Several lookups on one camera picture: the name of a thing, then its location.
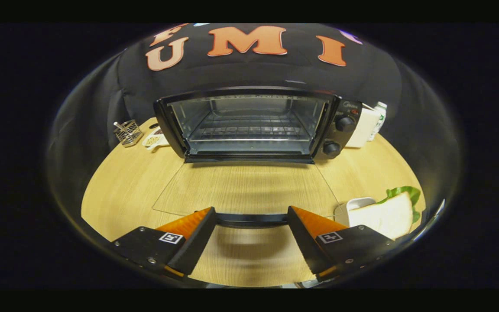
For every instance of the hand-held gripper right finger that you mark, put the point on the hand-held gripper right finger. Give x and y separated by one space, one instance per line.
306 242

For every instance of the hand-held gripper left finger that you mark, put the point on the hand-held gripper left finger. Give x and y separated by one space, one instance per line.
197 242

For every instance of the sandwich with green lettuce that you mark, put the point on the sandwich with green lettuce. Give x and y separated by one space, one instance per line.
388 216

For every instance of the black toaster oven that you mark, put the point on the black toaster oven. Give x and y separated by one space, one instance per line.
345 125

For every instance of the white pop-up toaster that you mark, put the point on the white pop-up toaster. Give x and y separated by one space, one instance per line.
362 128

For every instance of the white printed pad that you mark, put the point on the white printed pad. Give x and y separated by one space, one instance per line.
154 140

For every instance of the clear plastic water bottle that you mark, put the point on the clear plastic water bottle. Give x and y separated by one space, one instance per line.
379 119

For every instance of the black backdrop cloth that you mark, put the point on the black backdrop cloth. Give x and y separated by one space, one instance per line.
254 71

